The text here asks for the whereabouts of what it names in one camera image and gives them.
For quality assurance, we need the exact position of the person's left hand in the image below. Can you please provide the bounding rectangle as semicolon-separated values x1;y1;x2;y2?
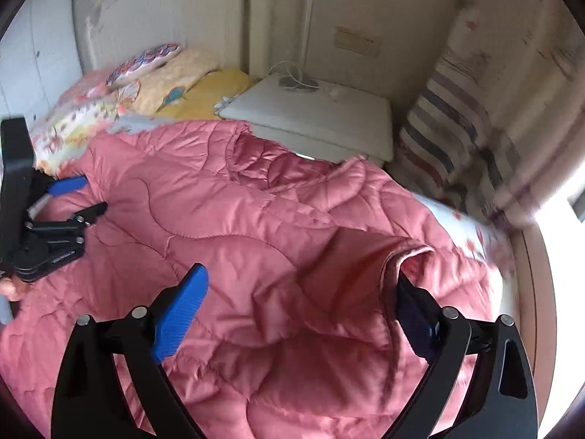
0;278;29;303

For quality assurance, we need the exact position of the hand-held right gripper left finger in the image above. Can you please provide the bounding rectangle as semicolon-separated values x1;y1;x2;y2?
51;263;210;439

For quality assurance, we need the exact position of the white wardrobe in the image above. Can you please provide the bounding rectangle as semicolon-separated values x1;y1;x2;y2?
0;0;88;122

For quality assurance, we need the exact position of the white desk lamp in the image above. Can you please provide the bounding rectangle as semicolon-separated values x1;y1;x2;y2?
279;0;319;90

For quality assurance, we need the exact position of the printed striped curtain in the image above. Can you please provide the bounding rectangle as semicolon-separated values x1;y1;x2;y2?
395;0;585;230

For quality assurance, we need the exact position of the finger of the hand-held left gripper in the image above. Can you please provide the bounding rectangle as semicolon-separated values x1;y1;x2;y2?
28;176;89;215
25;202;109;244

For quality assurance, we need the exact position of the patterned decorative pillow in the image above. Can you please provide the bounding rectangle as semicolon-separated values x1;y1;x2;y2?
106;43;182;87

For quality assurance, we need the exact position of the yellow pillow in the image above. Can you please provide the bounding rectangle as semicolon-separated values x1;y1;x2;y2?
160;68;253;122

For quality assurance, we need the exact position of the wall socket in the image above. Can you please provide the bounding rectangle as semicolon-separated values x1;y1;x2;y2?
333;26;381;58

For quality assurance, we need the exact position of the white lamp cable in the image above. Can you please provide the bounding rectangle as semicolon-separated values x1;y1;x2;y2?
267;59;303;89

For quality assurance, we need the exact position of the white nightstand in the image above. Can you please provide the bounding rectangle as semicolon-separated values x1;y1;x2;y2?
218;74;395;168

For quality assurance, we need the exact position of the pink quilted comforter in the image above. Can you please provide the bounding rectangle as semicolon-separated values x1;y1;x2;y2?
0;119;504;439

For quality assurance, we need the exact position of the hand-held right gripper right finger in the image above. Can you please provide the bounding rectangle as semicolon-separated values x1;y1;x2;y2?
384;275;537;439

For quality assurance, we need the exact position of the white bed headboard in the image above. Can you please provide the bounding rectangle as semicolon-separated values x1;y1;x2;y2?
84;0;279;84

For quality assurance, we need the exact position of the cream floral pillow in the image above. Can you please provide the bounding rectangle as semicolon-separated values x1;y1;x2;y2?
121;48;221;115

